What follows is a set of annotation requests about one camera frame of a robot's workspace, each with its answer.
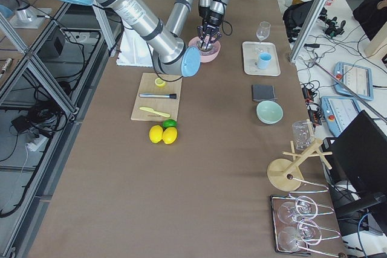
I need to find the green lime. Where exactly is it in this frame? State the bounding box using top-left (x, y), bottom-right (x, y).
top-left (162, 119), bottom-right (177, 129)

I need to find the green bowl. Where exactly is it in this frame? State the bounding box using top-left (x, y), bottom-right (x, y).
top-left (256, 100), bottom-right (284, 124)

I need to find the yellow lemon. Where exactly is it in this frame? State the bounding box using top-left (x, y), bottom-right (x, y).
top-left (149, 125), bottom-right (163, 143)
top-left (162, 127), bottom-right (178, 144)

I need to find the blue teach pendant tablet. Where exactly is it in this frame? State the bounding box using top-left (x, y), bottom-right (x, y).
top-left (333, 62), bottom-right (374, 101)

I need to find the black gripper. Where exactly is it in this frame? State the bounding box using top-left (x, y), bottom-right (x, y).
top-left (197, 13), bottom-right (223, 50)

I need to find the clear glass mug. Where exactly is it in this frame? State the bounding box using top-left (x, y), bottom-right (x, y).
top-left (292, 120), bottom-right (314, 150)

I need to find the half lemon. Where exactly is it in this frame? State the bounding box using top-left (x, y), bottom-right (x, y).
top-left (154, 78), bottom-right (166, 88)

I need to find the yellow plastic knife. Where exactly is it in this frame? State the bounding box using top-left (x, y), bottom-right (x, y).
top-left (139, 106), bottom-right (171, 118)

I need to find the clear wine glass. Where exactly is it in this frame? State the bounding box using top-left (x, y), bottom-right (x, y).
top-left (256, 21), bottom-right (271, 44)

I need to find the light blue cup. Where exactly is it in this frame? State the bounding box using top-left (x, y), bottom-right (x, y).
top-left (257, 52), bottom-right (272, 69)

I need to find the pink bowl of ice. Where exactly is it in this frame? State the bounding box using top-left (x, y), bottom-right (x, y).
top-left (189, 36), bottom-right (221, 63)

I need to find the wooden cup stand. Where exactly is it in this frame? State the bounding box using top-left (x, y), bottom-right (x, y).
top-left (267, 137), bottom-right (332, 192)

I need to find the aluminium frame post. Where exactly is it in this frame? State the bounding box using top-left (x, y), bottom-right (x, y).
top-left (289, 0), bottom-right (327, 63)

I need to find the black monitor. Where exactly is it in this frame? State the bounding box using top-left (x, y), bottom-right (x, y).
top-left (330, 111), bottom-right (386, 195)

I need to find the black glass rack tray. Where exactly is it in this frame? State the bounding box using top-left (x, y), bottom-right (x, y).
top-left (270, 195), bottom-right (343, 257)

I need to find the dark grey folded cloth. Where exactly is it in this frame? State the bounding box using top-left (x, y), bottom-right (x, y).
top-left (252, 84), bottom-right (276, 102)

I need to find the steel muddler black tip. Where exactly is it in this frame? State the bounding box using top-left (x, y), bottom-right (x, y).
top-left (138, 93), bottom-right (177, 99)

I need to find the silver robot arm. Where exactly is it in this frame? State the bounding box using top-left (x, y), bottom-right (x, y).
top-left (61, 0), bottom-right (229, 77)
top-left (166, 0), bottom-right (229, 44)

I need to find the cream serving tray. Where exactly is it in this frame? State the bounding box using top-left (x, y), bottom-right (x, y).
top-left (242, 41), bottom-right (281, 77)

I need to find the wooden cutting board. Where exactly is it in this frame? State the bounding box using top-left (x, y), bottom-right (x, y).
top-left (131, 73), bottom-right (183, 121)

